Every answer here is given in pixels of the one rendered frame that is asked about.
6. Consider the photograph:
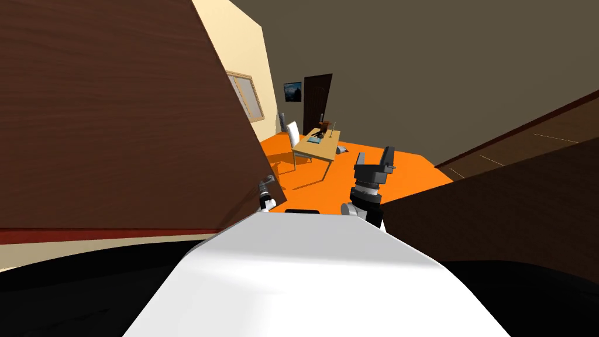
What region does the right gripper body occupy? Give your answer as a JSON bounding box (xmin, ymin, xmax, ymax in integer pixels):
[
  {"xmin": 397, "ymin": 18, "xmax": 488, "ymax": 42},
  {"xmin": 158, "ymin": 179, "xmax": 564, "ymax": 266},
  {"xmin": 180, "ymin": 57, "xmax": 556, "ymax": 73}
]
[{"xmin": 353, "ymin": 163, "xmax": 396, "ymax": 188}]

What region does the light wooden table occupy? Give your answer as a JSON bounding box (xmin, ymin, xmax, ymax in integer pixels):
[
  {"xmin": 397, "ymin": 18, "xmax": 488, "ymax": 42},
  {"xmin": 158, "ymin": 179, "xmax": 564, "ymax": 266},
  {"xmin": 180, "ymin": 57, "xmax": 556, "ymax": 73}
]
[{"xmin": 291, "ymin": 119, "xmax": 342, "ymax": 183}]

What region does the white chair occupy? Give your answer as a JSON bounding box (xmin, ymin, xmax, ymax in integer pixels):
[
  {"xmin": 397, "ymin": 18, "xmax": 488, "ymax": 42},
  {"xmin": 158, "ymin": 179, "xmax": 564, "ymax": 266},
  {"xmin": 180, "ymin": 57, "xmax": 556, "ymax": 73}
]
[{"xmin": 285, "ymin": 121, "xmax": 302, "ymax": 150}]

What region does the dark brown door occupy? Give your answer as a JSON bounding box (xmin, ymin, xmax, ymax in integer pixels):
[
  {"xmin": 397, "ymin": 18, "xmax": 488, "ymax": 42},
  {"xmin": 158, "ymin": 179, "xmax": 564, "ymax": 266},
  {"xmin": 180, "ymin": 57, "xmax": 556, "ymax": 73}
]
[{"xmin": 302, "ymin": 73, "xmax": 333, "ymax": 137}]

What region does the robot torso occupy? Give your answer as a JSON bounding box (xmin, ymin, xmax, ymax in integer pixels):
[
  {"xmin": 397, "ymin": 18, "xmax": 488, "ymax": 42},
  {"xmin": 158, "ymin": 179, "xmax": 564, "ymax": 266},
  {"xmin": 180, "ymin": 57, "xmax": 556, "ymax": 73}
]
[{"xmin": 122, "ymin": 208, "xmax": 511, "ymax": 337}]

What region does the dark brown cupboard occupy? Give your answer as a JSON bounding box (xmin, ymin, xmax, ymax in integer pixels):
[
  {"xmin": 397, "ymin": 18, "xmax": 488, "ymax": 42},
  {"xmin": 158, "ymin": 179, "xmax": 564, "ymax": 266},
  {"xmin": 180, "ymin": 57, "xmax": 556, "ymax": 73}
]
[{"xmin": 380, "ymin": 88, "xmax": 599, "ymax": 284}]

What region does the brown wooden door leaf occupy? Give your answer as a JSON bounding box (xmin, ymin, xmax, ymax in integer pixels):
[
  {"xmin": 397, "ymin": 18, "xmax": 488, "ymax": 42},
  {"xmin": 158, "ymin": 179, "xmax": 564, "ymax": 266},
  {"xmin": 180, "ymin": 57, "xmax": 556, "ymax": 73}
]
[{"xmin": 0, "ymin": 0, "xmax": 288, "ymax": 245}]

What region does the window with beige frame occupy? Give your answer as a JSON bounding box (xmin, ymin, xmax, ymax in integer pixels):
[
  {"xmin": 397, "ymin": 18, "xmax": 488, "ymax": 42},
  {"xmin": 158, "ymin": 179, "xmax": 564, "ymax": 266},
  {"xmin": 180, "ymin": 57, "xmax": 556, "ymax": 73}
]
[{"xmin": 225, "ymin": 70, "xmax": 266, "ymax": 124}]

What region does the dark framed wall picture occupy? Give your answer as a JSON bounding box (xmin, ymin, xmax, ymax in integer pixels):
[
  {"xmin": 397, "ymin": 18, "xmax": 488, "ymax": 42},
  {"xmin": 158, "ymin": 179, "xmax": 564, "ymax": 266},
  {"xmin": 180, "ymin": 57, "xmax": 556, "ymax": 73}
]
[{"xmin": 283, "ymin": 81, "xmax": 303, "ymax": 104}]

